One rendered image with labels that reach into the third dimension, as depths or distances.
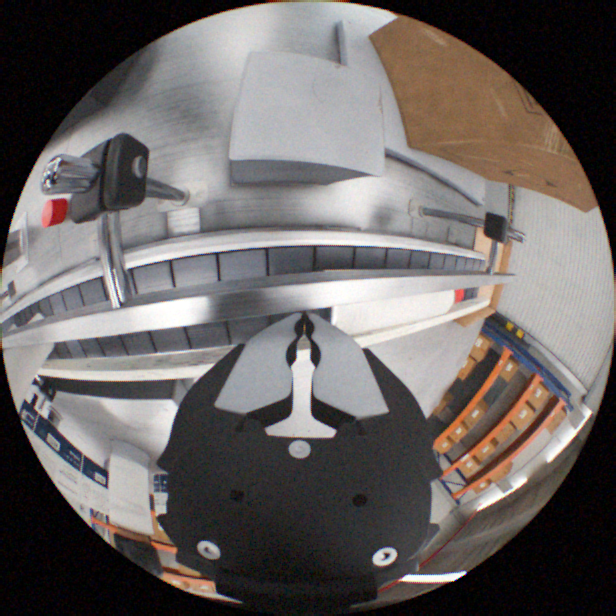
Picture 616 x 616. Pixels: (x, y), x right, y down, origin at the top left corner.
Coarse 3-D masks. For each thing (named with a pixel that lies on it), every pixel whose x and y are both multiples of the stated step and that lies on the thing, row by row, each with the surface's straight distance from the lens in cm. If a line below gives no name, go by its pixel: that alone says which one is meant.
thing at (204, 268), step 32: (192, 256) 16; (224, 256) 15; (256, 256) 15; (288, 256) 16; (320, 256) 17; (352, 256) 18; (384, 256) 20; (416, 256) 24; (448, 256) 30; (96, 288) 21; (160, 288) 17; (256, 320) 17; (64, 352) 32; (96, 352) 26; (128, 352) 22; (160, 352) 21
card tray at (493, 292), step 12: (480, 228) 53; (480, 240) 54; (480, 252) 55; (504, 252) 78; (504, 264) 78; (480, 288) 63; (492, 288) 77; (492, 300) 80; (480, 312) 69; (492, 312) 76; (468, 324) 55
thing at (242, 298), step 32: (192, 288) 8; (224, 288) 8; (256, 288) 7; (288, 288) 8; (320, 288) 8; (352, 288) 9; (384, 288) 10; (416, 288) 12; (448, 288) 15; (64, 320) 12; (96, 320) 10; (128, 320) 9; (160, 320) 8; (192, 320) 8; (224, 320) 8
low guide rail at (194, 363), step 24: (456, 312) 31; (360, 336) 18; (384, 336) 20; (48, 360) 34; (72, 360) 28; (96, 360) 23; (120, 360) 21; (144, 360) 19; (168, 360) 17; (192, 360) 16; (216, 360) 16
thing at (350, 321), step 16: (352, 304) 13; (368, 304) 14; (384, 304) 15; (400, 304) 16; (416, 304) 18; (432, 304) 20; (448, 304) 23; (336, 320) 13; (352, 320) 14; (368, 320) 15; (384, 320) 16; (400, 320) 18
